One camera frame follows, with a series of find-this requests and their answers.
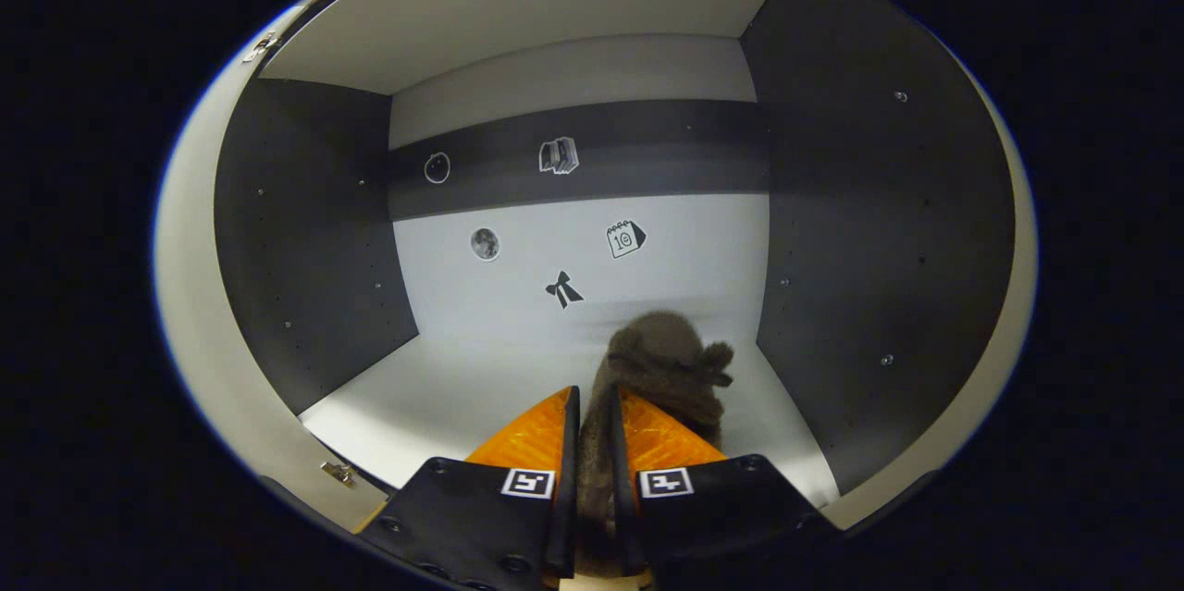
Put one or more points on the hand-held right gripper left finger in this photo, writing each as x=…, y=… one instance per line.
x=567, y=526

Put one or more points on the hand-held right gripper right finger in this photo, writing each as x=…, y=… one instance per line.
x=622, y=517

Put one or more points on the brown fuzzy shoe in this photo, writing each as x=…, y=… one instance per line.
x=666, y=360

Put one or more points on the grey shoe cabinet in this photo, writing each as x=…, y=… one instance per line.
x=518, y=341

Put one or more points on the grey cabinet door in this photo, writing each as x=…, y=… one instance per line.
x=879, y=498
x=194, y=313

